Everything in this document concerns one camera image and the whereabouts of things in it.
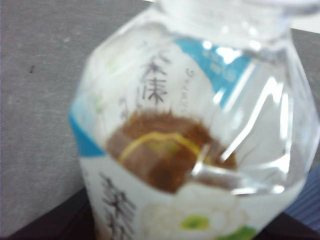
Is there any blue ribbed cup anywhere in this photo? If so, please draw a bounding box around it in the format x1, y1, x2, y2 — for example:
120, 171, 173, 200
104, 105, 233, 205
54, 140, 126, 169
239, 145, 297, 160
281, 168, 320, 227

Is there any pale jasmine tea bottle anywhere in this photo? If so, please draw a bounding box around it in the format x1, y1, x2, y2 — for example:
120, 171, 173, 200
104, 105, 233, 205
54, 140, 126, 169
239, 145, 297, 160
68, 0, 316, 240

